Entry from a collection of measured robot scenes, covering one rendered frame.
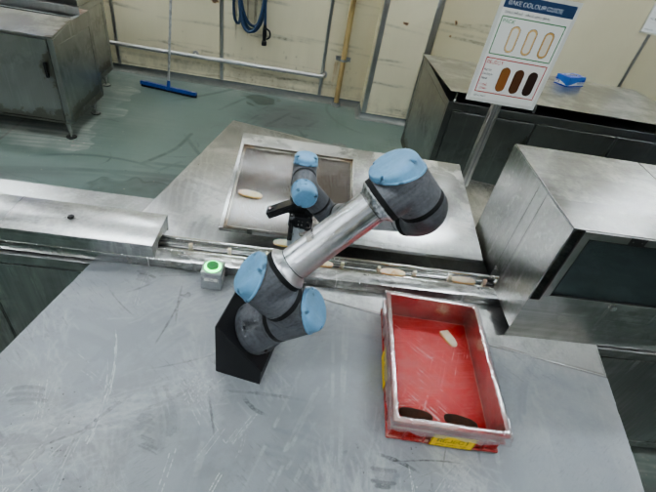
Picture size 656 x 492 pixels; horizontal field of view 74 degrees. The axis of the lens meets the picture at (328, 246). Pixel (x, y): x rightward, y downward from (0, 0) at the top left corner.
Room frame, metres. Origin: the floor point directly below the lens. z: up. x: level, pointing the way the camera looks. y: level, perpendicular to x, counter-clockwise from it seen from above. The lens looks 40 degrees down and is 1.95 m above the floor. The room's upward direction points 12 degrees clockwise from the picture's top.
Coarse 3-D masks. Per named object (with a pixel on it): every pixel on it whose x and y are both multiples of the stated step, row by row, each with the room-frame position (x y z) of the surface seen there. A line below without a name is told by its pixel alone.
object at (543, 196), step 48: (528, 192) 1.36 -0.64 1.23; (576, 192) 1.30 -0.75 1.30; (624, 192) 1.37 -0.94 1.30; (480, 240) 1.50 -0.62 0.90; (528, 240) 1.23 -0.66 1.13; (576, 240) 1.57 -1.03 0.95; (624, 240) 1.09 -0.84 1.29; (528, 288) 1.10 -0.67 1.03; (528, 336) 1.08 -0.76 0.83; (576, 336) 1.10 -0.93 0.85; (624, 336) 1.12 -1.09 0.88
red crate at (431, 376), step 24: (408, 336) 0.97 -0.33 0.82; (432, 336) 1.00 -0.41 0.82; (456, 336) 1.02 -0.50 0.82; (408, 360) 0.87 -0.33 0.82; (432, 360) 0.89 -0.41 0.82; (456, 360) 0.91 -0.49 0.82; (408, 384) 0.79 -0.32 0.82; (432, 384) 0.81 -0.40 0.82; (456, 384) 0.82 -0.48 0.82; (432, 408) 0.72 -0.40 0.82; (456, 408) 0.74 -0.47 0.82; (480, 408) 0.76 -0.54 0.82; (408, 432) 0.61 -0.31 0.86
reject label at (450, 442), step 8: (384, 352) 0.85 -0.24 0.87; (384, 360) 0.83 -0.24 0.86; (384, 368) 0.80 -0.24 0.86; (384, 376) 0.78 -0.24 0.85; (384, 384) 0.75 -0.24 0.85; (432, 440) 0.61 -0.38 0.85; (440, 440) 0.61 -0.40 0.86; (448, 440) 0.61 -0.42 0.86; (456, 440) 0.61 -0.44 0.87; (464, 448) 0.61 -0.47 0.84
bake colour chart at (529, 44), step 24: (504, 0) 2.05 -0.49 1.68; (528, 0) 2.06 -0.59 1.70; (552, 0) 2.07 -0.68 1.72; (504, 24) 2.06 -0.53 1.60; (528, 24) 2.07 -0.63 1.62; (552, 24) 2.08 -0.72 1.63; (504, 48) 2.06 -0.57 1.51; (528, 48) 2.07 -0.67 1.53; (552, 48) 2.08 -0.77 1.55; (480, 72) 2.05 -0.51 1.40; (504, 72) 2.06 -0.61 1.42; (528, 72) 2.08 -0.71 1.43; (480, 96) 2.06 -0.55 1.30; (504, 96) 2.07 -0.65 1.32; (528, 96) 2.08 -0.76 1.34
